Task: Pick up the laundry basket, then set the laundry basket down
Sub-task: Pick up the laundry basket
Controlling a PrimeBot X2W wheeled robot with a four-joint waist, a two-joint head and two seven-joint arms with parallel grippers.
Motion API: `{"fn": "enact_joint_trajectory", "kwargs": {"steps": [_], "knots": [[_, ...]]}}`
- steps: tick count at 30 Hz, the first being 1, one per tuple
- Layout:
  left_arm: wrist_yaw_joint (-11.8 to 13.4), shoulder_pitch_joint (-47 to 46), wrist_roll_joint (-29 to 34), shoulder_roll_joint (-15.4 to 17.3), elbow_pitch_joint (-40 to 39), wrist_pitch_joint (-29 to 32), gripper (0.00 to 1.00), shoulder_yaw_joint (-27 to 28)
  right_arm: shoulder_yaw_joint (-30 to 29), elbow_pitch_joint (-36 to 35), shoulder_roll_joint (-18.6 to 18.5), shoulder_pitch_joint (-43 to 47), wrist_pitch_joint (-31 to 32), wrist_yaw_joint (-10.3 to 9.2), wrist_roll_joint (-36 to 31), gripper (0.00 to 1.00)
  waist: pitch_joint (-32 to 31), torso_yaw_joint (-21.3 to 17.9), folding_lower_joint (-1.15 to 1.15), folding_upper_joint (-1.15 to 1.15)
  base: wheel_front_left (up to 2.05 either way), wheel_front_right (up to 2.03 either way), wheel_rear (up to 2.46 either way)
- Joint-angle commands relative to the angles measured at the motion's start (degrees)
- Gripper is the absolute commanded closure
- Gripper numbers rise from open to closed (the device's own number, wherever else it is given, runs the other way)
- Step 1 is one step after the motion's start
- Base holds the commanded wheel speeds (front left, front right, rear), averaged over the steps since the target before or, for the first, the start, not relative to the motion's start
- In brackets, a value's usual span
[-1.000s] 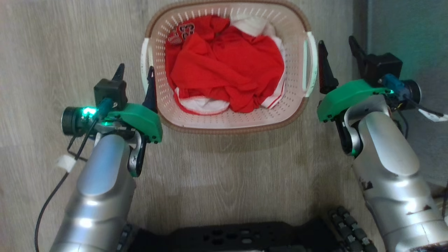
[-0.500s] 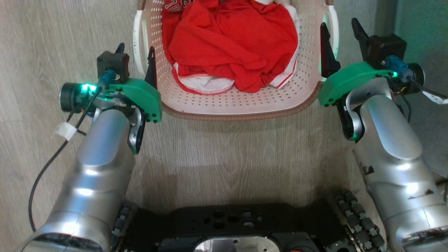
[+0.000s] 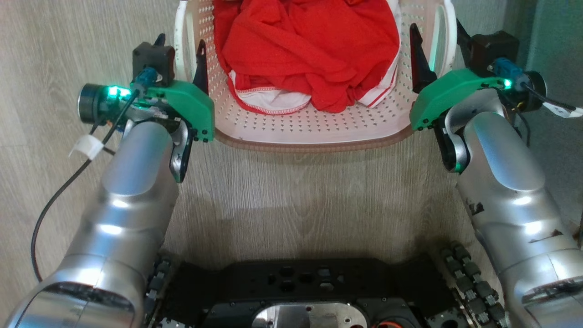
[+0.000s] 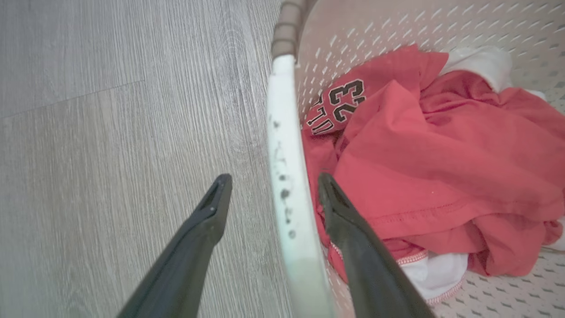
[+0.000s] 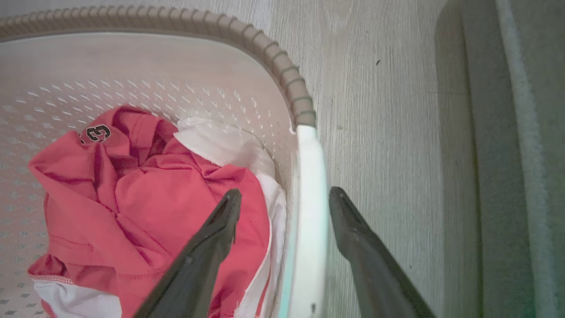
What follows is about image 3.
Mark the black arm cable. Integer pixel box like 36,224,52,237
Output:
514,83,583,147
30,89,139,282

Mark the white cable tag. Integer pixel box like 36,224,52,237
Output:
68,134,105,161
541,101,583,119

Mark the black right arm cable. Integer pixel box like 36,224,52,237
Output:
514,83,583,147

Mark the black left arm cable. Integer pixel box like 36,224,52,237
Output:
30,89,139,282

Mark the blue cable connector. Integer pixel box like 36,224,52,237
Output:
136,67,161,90
487,57,525,83

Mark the white perforated plastic laundry basket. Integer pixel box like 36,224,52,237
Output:
174,0,458,154

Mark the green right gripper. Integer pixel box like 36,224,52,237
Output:
409,18,511,132

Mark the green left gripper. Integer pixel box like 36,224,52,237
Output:
131,33,215,143

